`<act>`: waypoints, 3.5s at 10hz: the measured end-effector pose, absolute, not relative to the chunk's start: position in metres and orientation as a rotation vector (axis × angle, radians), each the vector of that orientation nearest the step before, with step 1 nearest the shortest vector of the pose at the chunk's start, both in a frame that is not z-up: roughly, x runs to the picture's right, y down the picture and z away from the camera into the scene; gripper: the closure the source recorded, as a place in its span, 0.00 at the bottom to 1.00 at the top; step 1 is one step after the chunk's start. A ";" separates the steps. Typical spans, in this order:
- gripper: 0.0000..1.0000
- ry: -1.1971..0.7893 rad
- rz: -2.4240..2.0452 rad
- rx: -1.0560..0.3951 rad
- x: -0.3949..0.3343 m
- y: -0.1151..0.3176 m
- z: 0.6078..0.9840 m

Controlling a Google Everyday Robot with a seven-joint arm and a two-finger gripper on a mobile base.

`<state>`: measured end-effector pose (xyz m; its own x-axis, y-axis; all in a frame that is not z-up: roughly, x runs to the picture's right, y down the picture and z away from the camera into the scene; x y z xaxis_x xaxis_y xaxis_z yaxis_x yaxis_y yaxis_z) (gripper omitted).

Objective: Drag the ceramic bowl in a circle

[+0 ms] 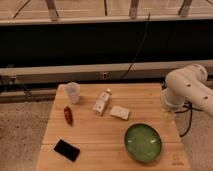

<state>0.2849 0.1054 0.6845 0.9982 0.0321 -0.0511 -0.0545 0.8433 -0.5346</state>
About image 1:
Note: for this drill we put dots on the green ceramic bowl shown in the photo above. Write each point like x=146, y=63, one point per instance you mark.
x=142, y=143

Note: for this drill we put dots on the white tube bottle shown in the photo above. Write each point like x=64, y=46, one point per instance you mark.
x=102, y=102

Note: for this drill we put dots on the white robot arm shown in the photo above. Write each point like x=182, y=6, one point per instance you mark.
x=187, y=84

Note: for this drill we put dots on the red chili pepper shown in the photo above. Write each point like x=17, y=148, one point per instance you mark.
x=68, y=115

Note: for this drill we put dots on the black rectangular pad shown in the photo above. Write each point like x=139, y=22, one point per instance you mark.
x=67, y=150

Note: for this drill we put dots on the metal rail beam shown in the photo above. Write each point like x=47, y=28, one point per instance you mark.
x=94, y=72

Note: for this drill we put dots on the clear plastic cup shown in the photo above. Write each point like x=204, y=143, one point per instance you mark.
x=72, y=90

